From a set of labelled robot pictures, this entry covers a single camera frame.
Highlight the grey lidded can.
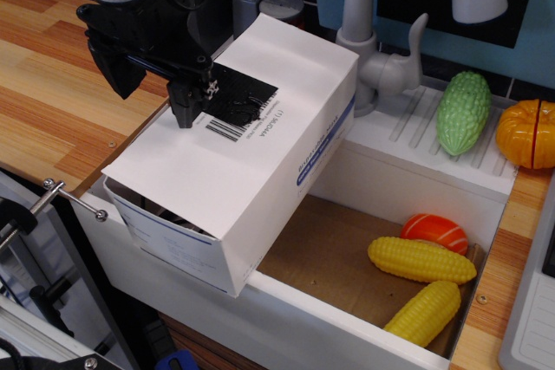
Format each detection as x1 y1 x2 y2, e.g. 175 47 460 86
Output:
259 0 304 29

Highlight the grey toy faucet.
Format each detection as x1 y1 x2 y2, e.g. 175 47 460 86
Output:
336 0 430 118

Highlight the grey appliance corner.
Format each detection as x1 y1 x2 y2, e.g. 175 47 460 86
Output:
499 182 554 369

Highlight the yellow toy corn lower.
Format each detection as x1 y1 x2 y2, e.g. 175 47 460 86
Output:
383 281 461 347

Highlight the yellow toy corn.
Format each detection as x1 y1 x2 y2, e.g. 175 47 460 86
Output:
368 237 477 285
383 281 461 347

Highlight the yellow toy corn upper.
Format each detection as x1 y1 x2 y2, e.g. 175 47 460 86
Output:
368 237 477 285

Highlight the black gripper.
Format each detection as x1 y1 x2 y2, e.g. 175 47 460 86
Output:
77 0 219 128

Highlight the white toy sink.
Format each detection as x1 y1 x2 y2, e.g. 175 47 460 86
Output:
77 88 517 369

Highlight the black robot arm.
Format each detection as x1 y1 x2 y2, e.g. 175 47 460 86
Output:
76 0 218 128

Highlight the green toy bitter gourd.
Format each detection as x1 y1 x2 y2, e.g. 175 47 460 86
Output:
436 71 492 156

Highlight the orange toy salmon piece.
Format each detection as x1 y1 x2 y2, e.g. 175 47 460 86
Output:
400 213 468 256

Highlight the white cardboard box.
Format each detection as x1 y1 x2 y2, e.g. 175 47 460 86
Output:
104 15 357 296

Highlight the brown cardboard sheet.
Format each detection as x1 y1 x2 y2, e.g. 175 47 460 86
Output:
256 194 486 358

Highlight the orange toy pumpkin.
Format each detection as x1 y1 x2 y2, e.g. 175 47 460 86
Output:
496 99 554 169

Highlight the metal clamp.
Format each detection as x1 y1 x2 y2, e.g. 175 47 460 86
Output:
1 179 108 253

